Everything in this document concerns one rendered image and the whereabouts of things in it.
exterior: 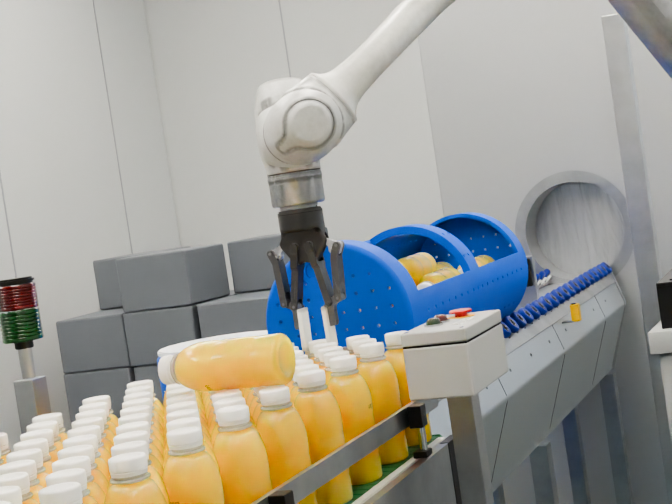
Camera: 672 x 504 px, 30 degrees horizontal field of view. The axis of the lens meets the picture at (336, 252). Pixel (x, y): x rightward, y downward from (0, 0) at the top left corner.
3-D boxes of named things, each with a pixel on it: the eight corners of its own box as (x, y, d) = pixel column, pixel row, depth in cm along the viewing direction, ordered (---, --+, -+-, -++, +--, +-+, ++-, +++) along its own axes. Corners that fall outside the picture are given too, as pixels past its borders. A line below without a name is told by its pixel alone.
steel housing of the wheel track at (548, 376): (634, 367, 413) (620, 264, 412) (439, 591, 214) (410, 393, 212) (549, 374, 424) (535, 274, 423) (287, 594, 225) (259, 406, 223)
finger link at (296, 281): (297, 244, 206) (290, 243, 206) (295, 311, 207) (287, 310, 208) (307, 242, 209) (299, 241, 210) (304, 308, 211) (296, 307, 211)
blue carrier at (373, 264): (538, 320, 299) (517, 203, 298) (425, 392, 218) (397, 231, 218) (426, 335, 310) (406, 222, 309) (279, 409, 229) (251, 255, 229)
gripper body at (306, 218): (331, 202, 209) (339, 257, 209) (285, 209, 212) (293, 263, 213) (313, 205, 202) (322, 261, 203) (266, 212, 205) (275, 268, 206)
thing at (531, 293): (541, 310, 344) (533, 255, 343) (538, 312, 340) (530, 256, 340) (506, 314, 348) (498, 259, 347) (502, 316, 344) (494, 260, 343)
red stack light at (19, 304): (47, 304, 200) (43, 280, 200) (22, 309, 194) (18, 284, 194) (14, 308, 202) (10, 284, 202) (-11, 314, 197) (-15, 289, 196)
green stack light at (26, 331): (52, 335, 200) (47, 305, 200) (27, 341, 194) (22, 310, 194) (19, 339, 203) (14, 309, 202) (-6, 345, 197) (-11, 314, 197)
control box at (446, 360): (509, 371, 198) (500, 307, 198) (475, 396, 179) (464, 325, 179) (449, 376, 202) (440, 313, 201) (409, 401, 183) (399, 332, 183)
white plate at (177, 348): (192, 354, 260) (193, 359, 260) (304, 330, 275) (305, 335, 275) (136, 351, 283) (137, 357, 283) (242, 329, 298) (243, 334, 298)
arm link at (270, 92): (258, 178, 211) (267, 174, 198) (244, 87, 211) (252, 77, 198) (320, 169, 213) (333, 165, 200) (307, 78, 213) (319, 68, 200)
